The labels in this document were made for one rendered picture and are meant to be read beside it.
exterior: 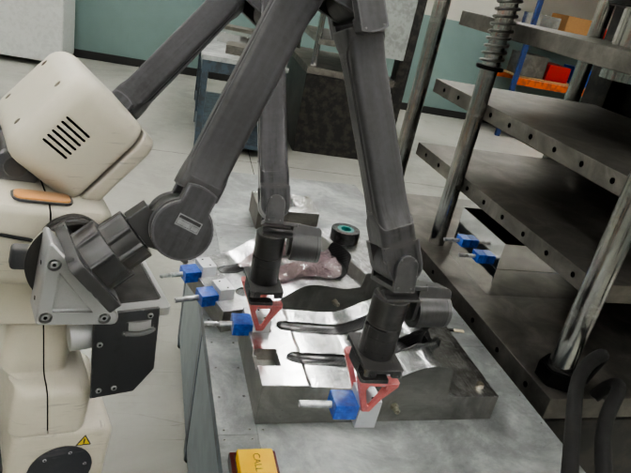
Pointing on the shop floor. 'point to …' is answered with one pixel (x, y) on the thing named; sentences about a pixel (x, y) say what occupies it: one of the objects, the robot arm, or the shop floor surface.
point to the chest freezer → (37, 27)
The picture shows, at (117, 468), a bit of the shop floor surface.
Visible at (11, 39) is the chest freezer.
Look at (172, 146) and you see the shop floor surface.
